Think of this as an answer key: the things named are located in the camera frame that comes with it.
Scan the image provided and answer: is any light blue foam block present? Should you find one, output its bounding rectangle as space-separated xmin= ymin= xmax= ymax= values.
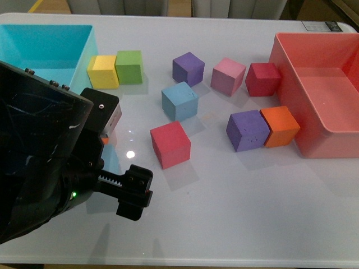
xmin=161 ymin=82 xmax=199 ymax=122
xmin=102 ymin=144 xmax=121 ymax=174

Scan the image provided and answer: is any pink foam block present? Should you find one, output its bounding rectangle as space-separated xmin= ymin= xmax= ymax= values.
xmin=210 ymin=57 xmax=246 ymax=96

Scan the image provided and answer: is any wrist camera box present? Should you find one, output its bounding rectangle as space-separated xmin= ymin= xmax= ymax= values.
xmin=81 ymin=88 xmax=122 ymax=137

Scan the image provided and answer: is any table label sticker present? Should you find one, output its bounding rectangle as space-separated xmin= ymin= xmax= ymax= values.
xmin=301 ymin=21 xmax=343 ymax=32

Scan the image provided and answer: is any yellow foam block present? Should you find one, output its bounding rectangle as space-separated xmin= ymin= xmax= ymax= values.
xmin=86 ymin=55 xmax=119 ymax=90

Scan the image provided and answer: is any red plastic bin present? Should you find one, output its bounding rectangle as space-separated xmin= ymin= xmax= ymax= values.
xmin=269 ymin=33 xmax=358 ymax=158

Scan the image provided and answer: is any dark red foam block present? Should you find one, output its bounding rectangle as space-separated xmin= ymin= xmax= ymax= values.
xmin=245 ymin=63 xmax=282 ymax=97

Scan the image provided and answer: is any green foam block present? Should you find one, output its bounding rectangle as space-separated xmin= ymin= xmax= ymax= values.
xmin=115 ymin=50 xmax=144 ymax=85

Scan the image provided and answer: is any orange foam block near bin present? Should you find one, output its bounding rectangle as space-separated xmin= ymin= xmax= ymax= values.
xmin=102 ymin=137 xmax=109 ymax=145

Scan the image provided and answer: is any purple foam block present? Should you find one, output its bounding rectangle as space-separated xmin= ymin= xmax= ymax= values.
xmin=172 ymin=52 xmax=205 ymax=87
xmin=226 ymin=110 xmax=270 ymax=152

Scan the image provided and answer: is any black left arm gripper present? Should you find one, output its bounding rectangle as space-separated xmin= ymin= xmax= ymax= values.
xmin=52 ymin=131 xmax=153 ymax=221

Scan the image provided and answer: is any cyan plastic bin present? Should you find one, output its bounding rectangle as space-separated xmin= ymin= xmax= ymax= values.
xmin=1 ymin=24 xmax=98 ymax=94

